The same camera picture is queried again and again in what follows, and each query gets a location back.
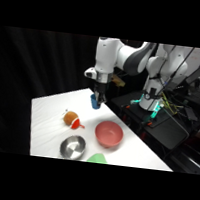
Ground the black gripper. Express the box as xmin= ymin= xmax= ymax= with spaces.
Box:
xmin=91 ymin=79 xmax=110 ymax=107

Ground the blue plastic cup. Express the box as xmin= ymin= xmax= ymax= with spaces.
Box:
xmin=88 ymin=93 xmax=105 ymax=111

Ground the pink plastic bowl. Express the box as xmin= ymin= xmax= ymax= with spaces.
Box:
xmin=93 ymin=119 xmax=127 ymax=151

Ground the silver metal bowl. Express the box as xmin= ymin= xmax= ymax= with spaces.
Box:
xmin=58 ymin=133 xmax=89 ymax=163

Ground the tan cardboard box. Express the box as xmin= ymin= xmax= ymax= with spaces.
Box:
xmin=110 ymin=73 xmax=128 ymax=89

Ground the red and tan toy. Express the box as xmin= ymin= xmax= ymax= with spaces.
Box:
xmin=60 ymin=107 xmax=88 ymax=131

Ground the small green light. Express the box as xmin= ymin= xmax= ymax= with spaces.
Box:
xmin=147 ymin=102 xmax=164 ymax=122

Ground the green ridged plastic block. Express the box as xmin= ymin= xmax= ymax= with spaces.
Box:
xmin=86 ymin=151 xmax=110 ymax=165

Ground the black curtain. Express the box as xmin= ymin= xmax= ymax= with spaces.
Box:
xmin=0 ymin=25 xmax=99 ymax=163

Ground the black robot stand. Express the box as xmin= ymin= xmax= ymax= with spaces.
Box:
xmin=105 ymin=86 xmax=195 ymax=153

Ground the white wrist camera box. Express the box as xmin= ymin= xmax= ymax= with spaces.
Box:
xmin=82 ymin=66 xmax=100 ymax=81

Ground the yellow cable bundle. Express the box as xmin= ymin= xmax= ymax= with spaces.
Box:
xmin=159 ymin=91 xmax=187 ymax=118

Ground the black hanging cable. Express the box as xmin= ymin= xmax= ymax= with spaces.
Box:
xmin=161 ymin=44 xmax=196 ymax=97

